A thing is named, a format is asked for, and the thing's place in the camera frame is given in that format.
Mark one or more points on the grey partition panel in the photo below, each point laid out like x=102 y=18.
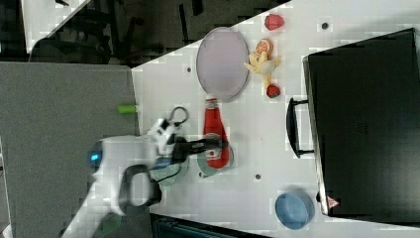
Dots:
x=52 y=114

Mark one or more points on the yellow peeled banana toy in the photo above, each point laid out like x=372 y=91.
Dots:
x=262 y=65

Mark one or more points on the green marker cap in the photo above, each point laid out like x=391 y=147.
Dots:
x=127 y=109

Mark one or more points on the orange slice toy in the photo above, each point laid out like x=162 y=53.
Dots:
x=264 y=46

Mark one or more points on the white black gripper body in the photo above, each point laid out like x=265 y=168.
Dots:
x=166 y=138

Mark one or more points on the silver black toaster oven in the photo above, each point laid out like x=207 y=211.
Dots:
x=363 y=100

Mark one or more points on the red strawberry toy with leaves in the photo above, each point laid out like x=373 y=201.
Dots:
x=273 y=22

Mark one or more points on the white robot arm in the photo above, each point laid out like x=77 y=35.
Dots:
x=122 y=180

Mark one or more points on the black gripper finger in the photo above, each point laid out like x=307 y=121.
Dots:
x=188 y=148

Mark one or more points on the grey round plate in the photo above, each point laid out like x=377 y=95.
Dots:
x=220 y=64

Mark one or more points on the blue bowl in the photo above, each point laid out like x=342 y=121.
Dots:
x=294 y=209

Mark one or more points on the red felt ketchup bottle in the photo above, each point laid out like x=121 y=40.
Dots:
x=213 y=126

